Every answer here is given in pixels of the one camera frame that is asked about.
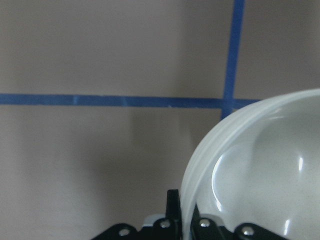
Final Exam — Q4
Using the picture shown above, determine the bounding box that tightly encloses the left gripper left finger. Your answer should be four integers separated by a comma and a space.
165, 189, 181, 224

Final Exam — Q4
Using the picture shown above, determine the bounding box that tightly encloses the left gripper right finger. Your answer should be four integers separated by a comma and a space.
191, 204, 201, 240

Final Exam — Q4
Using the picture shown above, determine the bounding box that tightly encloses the white ceramic bowl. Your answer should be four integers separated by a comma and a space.
180, 89, 320, 240

